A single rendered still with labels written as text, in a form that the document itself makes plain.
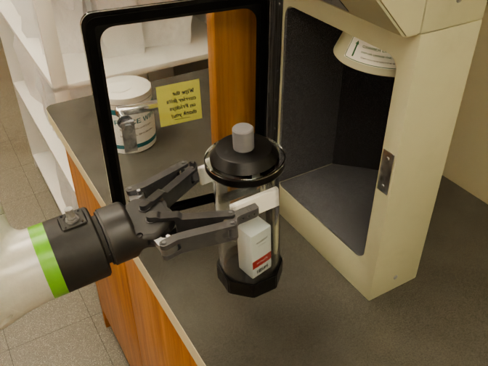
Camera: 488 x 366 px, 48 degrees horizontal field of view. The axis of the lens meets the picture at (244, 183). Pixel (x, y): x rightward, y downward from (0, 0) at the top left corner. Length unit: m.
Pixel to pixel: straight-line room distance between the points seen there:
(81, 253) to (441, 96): 0.51
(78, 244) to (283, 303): 0.42
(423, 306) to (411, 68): 0.44
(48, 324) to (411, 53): 1.83
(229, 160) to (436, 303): 0.48
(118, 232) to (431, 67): 0.45
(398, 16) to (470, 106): 0.61
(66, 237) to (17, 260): 0.06
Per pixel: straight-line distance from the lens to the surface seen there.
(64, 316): 2.27
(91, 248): 0.66
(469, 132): 1.28
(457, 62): 0.79
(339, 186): 1.09
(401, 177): 0.82
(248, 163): 0.68
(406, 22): 0.69
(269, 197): 0.71
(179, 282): 0.99
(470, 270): 1.09
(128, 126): 0.91
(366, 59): 0.83
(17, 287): 0.66
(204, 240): 0.67
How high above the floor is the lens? 1.65
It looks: 36 degrees down
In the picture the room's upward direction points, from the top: straight up
